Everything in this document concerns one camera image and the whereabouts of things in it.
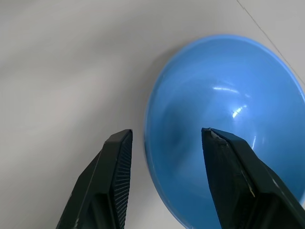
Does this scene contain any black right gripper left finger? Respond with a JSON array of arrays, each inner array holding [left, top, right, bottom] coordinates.
[[55, 129, 133, 229]]

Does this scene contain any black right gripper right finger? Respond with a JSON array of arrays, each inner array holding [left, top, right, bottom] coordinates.
[[201, 127, 305, 229]]

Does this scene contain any blue bowl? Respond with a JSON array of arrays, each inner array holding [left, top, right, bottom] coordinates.
[[143, 34, 305, 229]]

